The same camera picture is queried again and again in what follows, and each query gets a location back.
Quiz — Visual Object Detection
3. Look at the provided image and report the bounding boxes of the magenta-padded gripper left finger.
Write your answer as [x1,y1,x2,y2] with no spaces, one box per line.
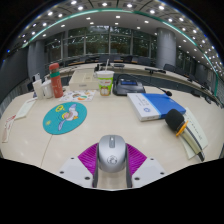
[57,142,100,189]

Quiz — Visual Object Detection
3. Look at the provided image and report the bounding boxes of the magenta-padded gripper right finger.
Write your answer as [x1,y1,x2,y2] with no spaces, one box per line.
[125,143,167,189]

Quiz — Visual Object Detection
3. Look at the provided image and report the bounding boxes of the silver grey computer mouse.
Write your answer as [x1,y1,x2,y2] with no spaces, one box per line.
[96,134,128,174]

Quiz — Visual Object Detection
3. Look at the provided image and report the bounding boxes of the round teal cartoon mouse pad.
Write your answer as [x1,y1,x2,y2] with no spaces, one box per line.
[42,101,88,136]

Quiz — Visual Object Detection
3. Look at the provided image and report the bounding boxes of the blue and white book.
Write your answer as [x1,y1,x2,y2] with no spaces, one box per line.
[126,92,187,122]

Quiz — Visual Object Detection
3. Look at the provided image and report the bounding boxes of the colourful sticker sheet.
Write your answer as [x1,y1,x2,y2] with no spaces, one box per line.
[59,89,97,103]

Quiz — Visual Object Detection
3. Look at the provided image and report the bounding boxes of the paper cup with straw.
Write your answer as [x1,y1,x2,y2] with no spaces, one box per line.
[96,59,115,97]

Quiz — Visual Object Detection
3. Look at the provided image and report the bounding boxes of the flat white cardboard box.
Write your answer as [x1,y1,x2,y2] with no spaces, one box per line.
[68,69,100,92]

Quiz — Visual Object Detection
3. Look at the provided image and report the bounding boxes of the white printed paper sheet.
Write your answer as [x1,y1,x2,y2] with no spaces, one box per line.
[13,98,38,120]

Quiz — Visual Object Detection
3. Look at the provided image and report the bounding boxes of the red bottle with green band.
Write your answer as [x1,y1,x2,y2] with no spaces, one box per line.
[48,62,64,99]

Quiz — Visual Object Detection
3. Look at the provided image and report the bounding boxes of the tall white cup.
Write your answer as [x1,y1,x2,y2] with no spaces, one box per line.
[32,78,45,100]

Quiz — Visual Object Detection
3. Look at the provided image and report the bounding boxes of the red and white leaflet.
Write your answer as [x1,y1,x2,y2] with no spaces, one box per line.
[1,114,17,144]

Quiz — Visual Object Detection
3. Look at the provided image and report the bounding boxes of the curved beige conference desk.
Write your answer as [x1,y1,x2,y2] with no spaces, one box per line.
[59,62,221,104]

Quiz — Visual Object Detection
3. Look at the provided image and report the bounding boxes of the dark office chairs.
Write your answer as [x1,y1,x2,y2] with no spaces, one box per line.
[76,54,214,98]

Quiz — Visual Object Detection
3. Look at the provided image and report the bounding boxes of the ceiling lights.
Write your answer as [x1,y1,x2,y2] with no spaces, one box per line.
[6,0,223,73]

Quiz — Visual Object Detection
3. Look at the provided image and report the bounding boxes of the black handheld microphone orange ring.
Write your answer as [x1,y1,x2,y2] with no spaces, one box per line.
[164,108,206,163]

